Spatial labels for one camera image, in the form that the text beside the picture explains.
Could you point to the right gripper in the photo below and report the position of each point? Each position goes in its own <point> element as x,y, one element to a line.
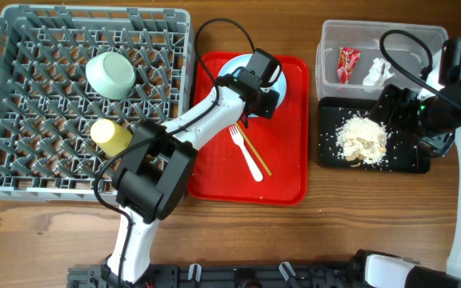
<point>406,99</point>

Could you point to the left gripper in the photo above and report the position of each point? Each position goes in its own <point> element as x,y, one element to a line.
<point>269,110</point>

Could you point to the wooden chopstick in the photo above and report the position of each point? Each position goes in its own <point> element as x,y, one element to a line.
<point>255,152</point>

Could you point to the white plastic fork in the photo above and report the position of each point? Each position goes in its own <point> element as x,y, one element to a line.
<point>238,140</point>

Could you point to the white tissue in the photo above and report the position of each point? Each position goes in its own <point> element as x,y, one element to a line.
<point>378,73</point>

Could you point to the light blue round plate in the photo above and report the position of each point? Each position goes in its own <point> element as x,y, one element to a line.
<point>282,86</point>

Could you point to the rice and nut scraps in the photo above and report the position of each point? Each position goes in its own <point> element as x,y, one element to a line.
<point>359,141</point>

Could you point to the red snack wrapper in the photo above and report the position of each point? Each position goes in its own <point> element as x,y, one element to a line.
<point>348,57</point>

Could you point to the green bowl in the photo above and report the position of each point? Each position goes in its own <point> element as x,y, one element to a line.
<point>111,75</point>

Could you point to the yellow plastic cup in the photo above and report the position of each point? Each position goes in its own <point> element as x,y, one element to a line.
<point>110,137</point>

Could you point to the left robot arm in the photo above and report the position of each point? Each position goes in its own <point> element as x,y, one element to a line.
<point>154,171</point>

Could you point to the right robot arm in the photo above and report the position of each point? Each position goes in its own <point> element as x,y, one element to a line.
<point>424,120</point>

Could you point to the grey plastic dishwasher rack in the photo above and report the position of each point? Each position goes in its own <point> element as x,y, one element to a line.
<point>47,105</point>

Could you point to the black plastic tray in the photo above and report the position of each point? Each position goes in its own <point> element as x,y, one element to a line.
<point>402,154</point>

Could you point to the clear plastic bin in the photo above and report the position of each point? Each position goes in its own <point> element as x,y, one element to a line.
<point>364,36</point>

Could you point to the red plastic tray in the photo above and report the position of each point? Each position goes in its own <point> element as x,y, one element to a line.
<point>221,172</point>

